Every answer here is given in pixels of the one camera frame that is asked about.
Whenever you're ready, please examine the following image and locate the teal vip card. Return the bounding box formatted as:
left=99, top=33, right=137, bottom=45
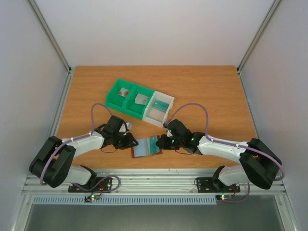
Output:
left=153, top=99, right=169, bottom=113
left=147, top=136, right=160, bottom=155

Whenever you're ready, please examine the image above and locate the brown leather card holder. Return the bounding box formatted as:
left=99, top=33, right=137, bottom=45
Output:
left=131, top=137, right=163, bottom=158

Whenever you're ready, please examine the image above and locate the white floral card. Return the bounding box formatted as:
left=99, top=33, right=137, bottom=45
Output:
left=133, top=93, right=145, bottom=106

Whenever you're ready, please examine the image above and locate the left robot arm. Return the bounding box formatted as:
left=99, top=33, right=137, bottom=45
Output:
left=29, top=115, right=138, bottom=192

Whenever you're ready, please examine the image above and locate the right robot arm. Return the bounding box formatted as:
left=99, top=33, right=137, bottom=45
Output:
left=156, top=119, right=282, bottom=191

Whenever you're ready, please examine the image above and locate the red patterned card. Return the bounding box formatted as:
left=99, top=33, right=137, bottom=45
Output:
left=118, top=88, right=129, bottom=98

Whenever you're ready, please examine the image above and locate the white bin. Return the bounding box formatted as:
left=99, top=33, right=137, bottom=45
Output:
left=142, top=91, right=175, bottom=128

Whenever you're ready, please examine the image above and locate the middle green bin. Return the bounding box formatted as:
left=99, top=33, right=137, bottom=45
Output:
left=125, top=85, right=154, bottom=120

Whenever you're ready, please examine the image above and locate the green bin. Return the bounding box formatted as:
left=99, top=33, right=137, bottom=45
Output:
left=105, top=78, right=135, bottom=112
left=125, top=85, right=154, bottom=120

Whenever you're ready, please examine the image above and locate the left green bin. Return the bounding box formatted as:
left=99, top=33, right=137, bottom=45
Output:
left=105, top=78, right=135, bottom=112

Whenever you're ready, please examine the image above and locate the left controller board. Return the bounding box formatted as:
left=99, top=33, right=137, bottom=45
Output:
left=84, top=195, right=100, bottom=203

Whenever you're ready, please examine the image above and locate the controller board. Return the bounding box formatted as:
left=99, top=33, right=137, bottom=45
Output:
left=216, top=194, right=234, bottom=201
left=84, top=195, right=100, bottom=203

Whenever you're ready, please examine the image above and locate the right controller board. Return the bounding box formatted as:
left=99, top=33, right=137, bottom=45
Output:
left=216, top=194, right=234, bottom=201

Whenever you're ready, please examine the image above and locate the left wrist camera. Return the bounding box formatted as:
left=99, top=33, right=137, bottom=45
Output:
left=119, top=122, right=132, bottom=133

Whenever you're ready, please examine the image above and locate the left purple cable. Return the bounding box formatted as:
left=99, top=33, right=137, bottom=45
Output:
left=39, top=103, right=122, bottom=193

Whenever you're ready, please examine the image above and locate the aluminium rail frame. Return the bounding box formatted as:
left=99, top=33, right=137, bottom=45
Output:
left=22, top=168, right=286, bottom=195

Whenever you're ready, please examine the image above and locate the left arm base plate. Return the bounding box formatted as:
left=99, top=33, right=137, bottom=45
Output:
left=68, top=176, right=113, bottom=193

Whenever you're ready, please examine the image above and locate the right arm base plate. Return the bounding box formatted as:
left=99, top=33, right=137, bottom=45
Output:
left=194, top=177, right=241, bottom=193

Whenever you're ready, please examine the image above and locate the grey slotted cable duct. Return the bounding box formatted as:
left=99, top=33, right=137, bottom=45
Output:
left=33, top=195, right=217, bottom=205

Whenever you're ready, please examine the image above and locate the left frame post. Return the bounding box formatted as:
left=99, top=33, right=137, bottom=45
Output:
left=27, top=0, right=72, bottom=73

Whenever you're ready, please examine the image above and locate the frame post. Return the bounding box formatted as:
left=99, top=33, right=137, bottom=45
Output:
left=236, top=0, right=282, bottom=75
left=27, top=0, right=72, bottom=73

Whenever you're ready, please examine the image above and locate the right frame post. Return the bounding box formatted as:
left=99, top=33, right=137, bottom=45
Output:
left=236, top=0, right=282, bottom=75

